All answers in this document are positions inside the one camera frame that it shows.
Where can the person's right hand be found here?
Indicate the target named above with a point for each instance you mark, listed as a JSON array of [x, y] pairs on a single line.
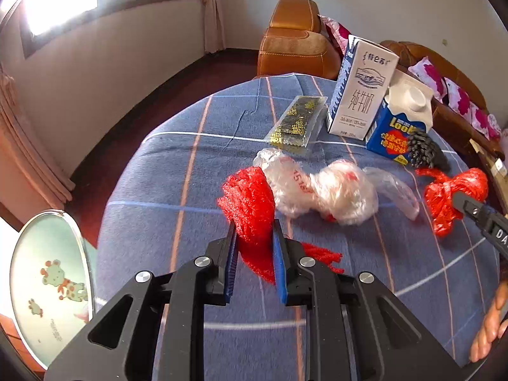
[[486, 333]]

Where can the blue checked tablecloth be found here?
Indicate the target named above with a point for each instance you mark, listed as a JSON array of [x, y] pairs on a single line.
[[166, 206]]

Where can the clear plastic bag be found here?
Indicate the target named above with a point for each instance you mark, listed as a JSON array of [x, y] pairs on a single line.
[[341, 194]]

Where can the pink floral pillow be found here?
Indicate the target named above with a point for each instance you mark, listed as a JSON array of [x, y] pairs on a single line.
[[458, 99], [337, 33], [428, 77], [484, 121]]

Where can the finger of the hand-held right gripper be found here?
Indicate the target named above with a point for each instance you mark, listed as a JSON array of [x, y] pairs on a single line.
[[470, 208]]

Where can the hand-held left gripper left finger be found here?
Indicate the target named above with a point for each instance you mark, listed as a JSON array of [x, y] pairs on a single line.
[[231, 262]]

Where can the red foam net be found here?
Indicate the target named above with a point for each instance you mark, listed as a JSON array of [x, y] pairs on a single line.
[[248, 202]]

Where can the red plastic bag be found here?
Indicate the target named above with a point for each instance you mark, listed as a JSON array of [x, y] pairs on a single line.
[[440, 202]]

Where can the pink curtain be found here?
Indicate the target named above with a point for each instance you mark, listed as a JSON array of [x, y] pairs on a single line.
[[27, 147]]

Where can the orange leather armchair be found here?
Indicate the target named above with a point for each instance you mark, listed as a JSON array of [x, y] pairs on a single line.
[[293, 43]]

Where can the beige curtain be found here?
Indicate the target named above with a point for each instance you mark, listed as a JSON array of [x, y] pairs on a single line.
[[214, 8]]

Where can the dark snack packet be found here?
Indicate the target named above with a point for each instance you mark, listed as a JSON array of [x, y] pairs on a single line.
[[297, 123]]

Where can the orange leather sofa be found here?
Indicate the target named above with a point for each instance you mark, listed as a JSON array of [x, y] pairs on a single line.
[[456, 127]]

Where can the round giraffe print basin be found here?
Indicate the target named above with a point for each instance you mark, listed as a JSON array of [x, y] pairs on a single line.
[[51, 285]]

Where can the tall white milk carton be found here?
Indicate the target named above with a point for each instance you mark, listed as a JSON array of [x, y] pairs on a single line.
[[357, 95]]

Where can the blue gable-top carton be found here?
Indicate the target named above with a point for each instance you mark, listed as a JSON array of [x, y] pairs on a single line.
[[391, 139]]

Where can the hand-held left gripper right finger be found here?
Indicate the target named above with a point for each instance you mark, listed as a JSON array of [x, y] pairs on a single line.
[[280, 266]]

